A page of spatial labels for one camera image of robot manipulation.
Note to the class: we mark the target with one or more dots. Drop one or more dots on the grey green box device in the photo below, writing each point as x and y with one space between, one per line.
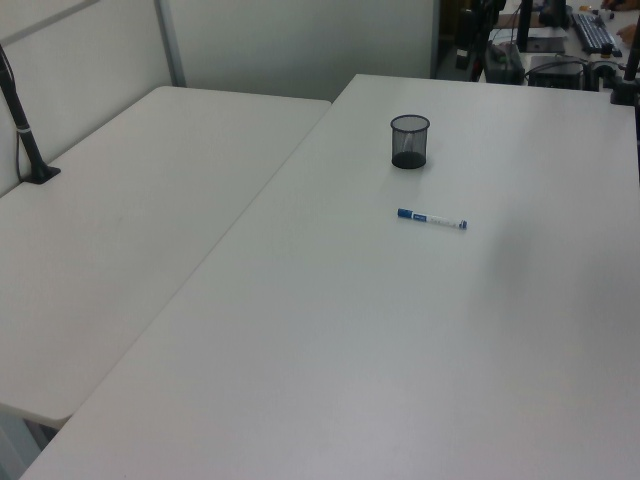
506 62

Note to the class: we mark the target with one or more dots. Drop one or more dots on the black monitor stand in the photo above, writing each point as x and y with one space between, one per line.
525 25

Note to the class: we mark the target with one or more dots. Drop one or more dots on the black mesh pen cup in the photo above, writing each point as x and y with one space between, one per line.
410 145

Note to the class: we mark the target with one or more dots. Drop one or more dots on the black box device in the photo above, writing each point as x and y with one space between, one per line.
556 72

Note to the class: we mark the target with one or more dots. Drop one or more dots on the black computer keyboard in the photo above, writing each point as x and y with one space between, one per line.
596 32

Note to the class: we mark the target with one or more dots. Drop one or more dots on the black clamped pole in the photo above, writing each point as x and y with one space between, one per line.
629 65

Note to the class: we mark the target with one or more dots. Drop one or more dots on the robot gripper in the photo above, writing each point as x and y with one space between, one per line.
477 22

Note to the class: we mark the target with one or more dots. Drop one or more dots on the person's hand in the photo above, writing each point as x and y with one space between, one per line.
627 35

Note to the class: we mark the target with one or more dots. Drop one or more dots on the black camera pole with base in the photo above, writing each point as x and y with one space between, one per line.
20 120

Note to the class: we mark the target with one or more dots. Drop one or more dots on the grey partition frame post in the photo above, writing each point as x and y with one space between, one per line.
170 42

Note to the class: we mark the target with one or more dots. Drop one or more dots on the blue and white marker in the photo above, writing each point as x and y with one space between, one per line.
433 219

